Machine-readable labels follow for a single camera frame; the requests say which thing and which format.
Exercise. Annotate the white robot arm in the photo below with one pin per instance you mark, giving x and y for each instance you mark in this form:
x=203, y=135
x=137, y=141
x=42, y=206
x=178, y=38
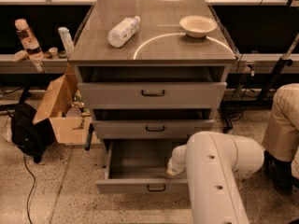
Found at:
x=210, y=161

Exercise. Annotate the grey right shelf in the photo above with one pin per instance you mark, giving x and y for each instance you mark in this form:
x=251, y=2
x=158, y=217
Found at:
x=264, y=63

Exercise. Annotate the grey drawer cabinet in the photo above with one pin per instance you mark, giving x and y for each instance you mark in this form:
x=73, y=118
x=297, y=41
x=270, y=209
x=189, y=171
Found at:
x=160, y=51

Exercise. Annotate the tall bottle on shelf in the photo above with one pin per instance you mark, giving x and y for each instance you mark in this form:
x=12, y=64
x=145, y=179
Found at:
x=29, y=40

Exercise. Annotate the black tripod stand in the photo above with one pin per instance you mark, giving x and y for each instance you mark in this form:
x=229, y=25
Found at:
x=259, y=100

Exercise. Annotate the small jar on shelf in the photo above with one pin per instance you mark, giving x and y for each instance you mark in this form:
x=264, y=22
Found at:
x=53, y=52

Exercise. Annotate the black shoe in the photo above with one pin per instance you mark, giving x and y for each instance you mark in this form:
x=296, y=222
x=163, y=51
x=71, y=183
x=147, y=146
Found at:
x=279, y=172

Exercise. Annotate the white paper bowl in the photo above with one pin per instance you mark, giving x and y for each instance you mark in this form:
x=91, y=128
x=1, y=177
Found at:
x=197, y=26

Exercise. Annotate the black cylindrical handle tool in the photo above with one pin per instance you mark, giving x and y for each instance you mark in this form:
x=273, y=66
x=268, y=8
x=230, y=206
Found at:
x=89, y=137

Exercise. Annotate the open cardboard box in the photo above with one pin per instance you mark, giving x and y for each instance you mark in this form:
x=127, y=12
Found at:
x=56, y=101

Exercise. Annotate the grey top drawer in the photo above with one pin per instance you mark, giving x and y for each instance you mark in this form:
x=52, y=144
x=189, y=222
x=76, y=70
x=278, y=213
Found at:
x=152, y=95

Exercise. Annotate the white cup in box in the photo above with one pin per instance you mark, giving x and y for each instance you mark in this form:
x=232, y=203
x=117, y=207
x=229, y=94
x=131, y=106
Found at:
x=73, y=112

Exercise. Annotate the grey left shelf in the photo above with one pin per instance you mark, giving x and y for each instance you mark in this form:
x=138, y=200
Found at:
x=51, y=66

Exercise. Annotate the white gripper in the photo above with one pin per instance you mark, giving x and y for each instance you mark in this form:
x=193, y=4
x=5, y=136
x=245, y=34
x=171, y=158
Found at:
x=176, y=162

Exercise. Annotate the grey bottom drawer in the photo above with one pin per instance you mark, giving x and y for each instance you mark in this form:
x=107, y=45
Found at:
x=139, y=166

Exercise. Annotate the grey shelf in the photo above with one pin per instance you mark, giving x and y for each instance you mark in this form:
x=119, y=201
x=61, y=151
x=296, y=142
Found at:
x=51, y=66
x=264, y=63

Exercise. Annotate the grey middle drawer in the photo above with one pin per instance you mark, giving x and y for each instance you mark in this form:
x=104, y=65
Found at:
x=150, y=129

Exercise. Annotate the grey drawer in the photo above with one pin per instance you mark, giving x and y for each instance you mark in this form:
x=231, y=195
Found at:
x=150, y=129
x=152, y=95
x=139, y=166

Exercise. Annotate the clear plastic water bottle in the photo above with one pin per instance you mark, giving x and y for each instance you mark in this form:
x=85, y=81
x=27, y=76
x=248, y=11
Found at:
x=122, y=32

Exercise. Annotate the white tube bottle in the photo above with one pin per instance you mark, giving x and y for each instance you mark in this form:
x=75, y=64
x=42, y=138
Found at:
x=67, y=40

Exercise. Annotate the black backpack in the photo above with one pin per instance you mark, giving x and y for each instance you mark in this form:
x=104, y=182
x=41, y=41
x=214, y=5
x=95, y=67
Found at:
x=32, y=139

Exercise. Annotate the person's beige trouser leg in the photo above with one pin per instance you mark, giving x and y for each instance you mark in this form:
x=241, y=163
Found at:
x=281, y=137

